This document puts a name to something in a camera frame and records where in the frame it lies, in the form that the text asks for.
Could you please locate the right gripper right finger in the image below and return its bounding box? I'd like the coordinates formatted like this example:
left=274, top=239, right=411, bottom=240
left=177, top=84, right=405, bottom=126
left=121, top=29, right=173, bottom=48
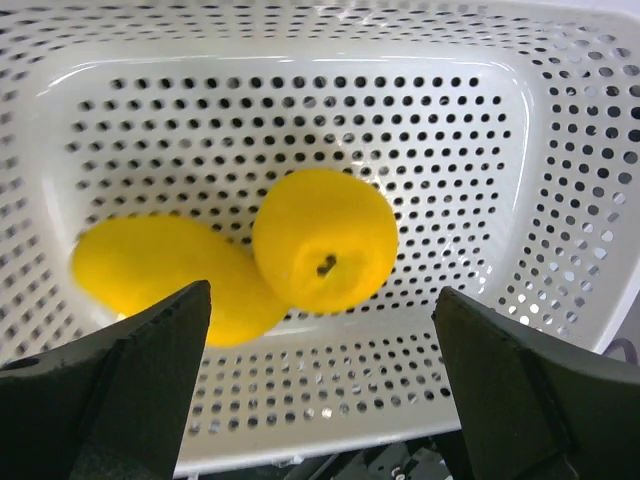
left=434, top=287, right=639, bottom=479

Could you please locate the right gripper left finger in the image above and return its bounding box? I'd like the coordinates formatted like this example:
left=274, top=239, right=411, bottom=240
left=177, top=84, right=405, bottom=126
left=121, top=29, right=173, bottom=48
left=1, top=281, right=211, bottom=479

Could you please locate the yellow fake lemon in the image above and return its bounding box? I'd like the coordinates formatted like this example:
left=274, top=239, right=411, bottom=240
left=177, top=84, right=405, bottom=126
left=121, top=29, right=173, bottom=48
left=70, top=215, right=290, bottom=348
left=252, top=169, right=398, bottom=314

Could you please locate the white perforated basket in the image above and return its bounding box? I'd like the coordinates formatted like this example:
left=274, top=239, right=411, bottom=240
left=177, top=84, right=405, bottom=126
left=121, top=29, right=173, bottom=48
left=1, top=1, right=639, bottom=476

